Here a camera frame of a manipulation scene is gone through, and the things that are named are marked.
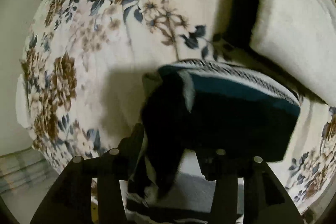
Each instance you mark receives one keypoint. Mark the white folded towel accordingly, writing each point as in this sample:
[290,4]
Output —
[291,29]

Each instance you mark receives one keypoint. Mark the plaid striped mat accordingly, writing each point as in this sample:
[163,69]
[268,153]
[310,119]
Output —
[22,171]

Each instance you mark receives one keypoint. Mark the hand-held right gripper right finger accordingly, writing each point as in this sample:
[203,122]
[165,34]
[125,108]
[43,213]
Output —
[210,161]

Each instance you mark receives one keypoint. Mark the floral printed blanket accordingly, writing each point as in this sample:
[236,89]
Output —
[105,43]

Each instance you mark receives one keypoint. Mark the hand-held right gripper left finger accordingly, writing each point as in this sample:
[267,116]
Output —
[131,142]

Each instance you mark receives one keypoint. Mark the dark teal striped garment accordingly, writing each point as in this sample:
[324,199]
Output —
[223,119]

